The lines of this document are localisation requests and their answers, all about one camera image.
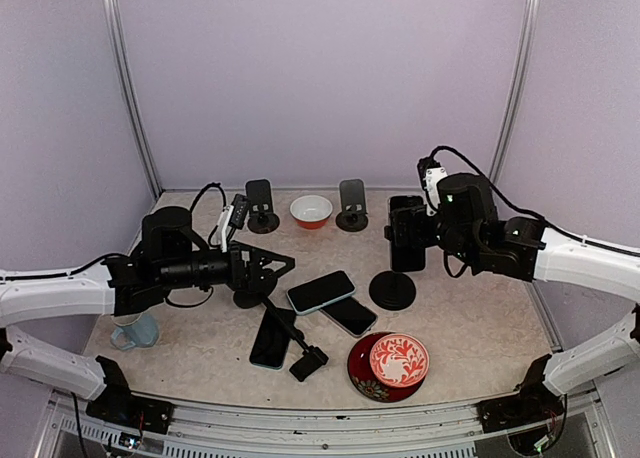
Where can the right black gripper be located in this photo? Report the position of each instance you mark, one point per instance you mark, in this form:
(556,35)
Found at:
(428,239)

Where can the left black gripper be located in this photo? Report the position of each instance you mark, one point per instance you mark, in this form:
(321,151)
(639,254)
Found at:
(252,279)

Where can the black pole phone stand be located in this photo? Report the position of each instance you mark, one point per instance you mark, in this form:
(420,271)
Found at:
(312,359)
(392,291)

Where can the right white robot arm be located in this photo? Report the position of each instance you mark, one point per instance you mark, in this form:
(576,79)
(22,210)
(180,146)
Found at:
(531,249)

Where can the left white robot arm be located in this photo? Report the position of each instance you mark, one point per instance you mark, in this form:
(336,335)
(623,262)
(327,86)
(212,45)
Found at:
(103,287)

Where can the left small desk phone stand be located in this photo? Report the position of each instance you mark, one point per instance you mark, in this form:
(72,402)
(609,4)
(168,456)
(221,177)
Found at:
(262,217)

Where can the small desk phone stand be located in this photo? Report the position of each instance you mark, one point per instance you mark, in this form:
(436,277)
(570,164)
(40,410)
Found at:
(352,216)
(262,217)

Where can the right small desk phone stand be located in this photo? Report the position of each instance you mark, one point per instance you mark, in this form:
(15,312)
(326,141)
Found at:
(352,216)

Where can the middle stacked blue smartphone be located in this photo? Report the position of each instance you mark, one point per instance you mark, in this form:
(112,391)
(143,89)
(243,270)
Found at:
(319,292)

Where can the orange white bowl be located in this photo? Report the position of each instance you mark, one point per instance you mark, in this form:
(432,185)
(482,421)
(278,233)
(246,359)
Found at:
(311,211)

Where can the lone black smartphone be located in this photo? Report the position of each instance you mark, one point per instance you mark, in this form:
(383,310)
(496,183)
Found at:
(271,344)

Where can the light blue mug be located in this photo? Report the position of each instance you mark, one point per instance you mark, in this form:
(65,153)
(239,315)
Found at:
(134,331)

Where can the dark red floral plate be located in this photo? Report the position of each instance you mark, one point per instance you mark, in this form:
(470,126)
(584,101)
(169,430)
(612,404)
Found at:
(363,379)

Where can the red white patterned bowl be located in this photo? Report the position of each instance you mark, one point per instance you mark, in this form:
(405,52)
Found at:
(399,360)

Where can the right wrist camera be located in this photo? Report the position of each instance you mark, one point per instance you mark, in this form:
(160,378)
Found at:
(431,172)

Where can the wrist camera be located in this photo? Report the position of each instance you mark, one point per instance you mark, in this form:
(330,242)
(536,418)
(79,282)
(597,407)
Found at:
(231,219)
(431,172)

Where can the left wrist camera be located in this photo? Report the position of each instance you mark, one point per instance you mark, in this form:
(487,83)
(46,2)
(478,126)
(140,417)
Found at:
(231,219)

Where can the front aluminium frame rail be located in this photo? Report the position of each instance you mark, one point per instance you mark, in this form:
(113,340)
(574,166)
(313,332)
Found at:
(212,430)

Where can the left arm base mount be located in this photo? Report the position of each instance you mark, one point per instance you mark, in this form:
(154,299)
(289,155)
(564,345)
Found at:
(117,404)

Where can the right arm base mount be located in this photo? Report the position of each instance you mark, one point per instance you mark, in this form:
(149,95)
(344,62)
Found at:
(531,403)

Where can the right aluminium corner post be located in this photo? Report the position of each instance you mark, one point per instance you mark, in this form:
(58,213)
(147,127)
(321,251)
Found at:
(516,88)

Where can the aluminium corner post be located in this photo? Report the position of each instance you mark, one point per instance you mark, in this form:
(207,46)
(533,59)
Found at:
(118,45)
(516,88)

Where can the left aluminium corner post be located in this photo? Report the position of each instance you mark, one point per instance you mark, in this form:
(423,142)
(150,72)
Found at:
(118,45)

